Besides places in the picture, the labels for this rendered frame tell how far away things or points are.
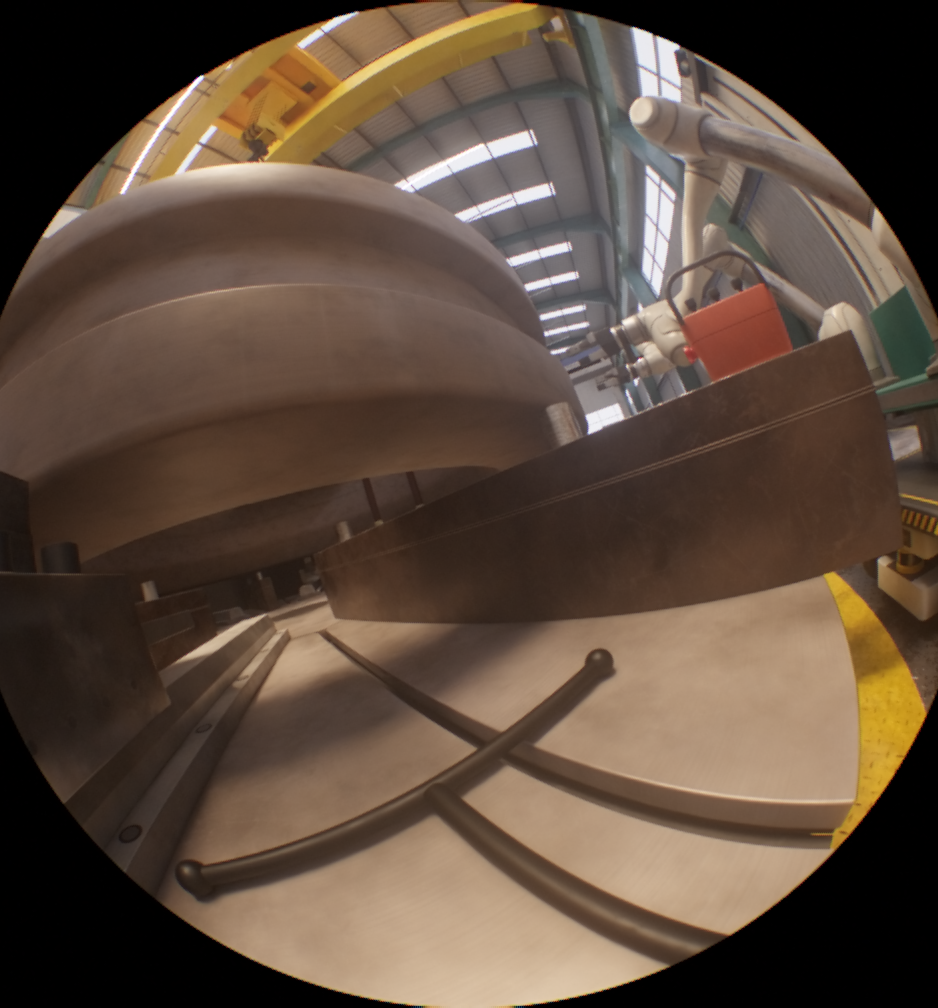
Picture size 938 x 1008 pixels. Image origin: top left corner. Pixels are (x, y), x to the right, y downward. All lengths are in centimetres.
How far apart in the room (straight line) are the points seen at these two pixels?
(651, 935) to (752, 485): 59
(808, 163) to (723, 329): 39
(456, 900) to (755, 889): 22
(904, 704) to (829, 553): 40
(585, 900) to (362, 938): 18
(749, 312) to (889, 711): 79
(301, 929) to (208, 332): 76
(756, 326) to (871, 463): 30
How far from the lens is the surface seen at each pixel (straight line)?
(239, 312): 66
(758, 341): 66
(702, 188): 105
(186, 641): 197
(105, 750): 49
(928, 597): 103
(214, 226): 109
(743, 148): 83
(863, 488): 70
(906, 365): 122
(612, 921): 27
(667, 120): 88
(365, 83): 1127
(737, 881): 31
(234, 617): 406
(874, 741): 82
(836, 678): 46
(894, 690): 93
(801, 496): 66
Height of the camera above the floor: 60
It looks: 3 degrees up
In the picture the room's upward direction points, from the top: 18 degrees counter-clockwise
